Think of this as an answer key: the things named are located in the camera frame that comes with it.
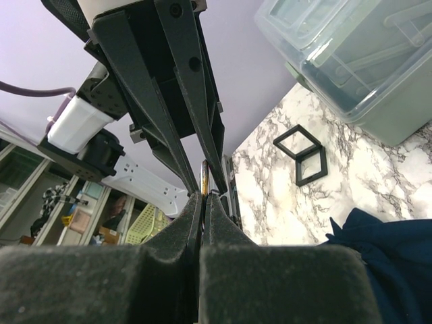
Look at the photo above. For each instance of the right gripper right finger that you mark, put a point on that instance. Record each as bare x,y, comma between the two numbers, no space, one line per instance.
242,282

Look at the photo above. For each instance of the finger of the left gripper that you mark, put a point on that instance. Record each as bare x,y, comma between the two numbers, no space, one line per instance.
117,41
184,35

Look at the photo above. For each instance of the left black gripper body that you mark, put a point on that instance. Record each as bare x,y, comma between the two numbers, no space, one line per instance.
104,91

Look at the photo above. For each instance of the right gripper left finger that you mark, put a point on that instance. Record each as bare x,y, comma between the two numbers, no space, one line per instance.
154,282

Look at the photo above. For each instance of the round colourful brooch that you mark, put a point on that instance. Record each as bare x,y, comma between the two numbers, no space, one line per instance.
204,179

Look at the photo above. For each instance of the navy blue t-shirt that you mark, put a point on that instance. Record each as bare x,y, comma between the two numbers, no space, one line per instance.
397,257

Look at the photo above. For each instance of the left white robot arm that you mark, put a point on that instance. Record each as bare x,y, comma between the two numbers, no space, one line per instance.
92,154

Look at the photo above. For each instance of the yellow perforated plastic basket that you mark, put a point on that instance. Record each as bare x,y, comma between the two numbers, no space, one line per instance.
145,223

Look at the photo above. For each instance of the background storage shelf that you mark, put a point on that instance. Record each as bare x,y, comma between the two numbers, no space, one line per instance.
45,203

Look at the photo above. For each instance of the small black open case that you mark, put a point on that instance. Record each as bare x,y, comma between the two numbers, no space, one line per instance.
315,149

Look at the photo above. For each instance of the translucent green storage box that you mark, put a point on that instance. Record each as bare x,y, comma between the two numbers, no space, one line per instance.
369,61

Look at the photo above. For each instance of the aluminium mounting rail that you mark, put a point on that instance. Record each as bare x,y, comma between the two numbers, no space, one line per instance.
230,198

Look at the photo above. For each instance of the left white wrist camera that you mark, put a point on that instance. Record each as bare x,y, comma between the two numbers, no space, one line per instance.
71,129

